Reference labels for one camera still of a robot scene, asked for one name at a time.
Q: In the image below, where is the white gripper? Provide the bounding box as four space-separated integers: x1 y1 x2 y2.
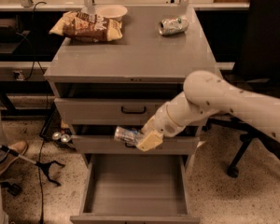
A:
136 105 186 152

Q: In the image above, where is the grey open bottom drawer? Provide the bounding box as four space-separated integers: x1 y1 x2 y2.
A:
70 154 200 224

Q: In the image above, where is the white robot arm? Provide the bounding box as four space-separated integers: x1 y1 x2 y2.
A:
136 71 280 151

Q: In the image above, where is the grey top drawer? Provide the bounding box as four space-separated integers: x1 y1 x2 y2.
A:
54 97 215 127

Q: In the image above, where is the black office chair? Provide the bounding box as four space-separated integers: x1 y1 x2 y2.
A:
208 0 280 179

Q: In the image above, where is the wall power outlet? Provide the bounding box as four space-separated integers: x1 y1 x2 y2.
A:
13 70 25 81

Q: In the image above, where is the grey middle drawer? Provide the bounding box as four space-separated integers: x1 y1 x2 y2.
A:
72 135 200 155

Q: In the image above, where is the black power cable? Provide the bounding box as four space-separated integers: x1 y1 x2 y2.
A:
16 1 49 224

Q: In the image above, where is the black reacher grabber tool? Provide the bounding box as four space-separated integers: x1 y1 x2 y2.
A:
0 141 66 187

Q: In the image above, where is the black floor wire rack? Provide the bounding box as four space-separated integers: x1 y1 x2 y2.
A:
40 105 76 151

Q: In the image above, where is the brown chip bag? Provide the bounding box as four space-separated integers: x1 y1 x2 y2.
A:
49 11 122 42

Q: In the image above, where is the tan shoe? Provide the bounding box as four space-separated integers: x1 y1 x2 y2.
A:
0 141 28 175

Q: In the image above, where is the white bowl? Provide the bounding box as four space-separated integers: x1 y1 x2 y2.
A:
96 5 128 21

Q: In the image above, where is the silver can on floor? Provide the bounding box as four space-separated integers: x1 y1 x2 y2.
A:
51 132 62 141

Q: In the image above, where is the grey drawer cabinet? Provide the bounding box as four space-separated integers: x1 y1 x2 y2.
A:
44 5 224 170

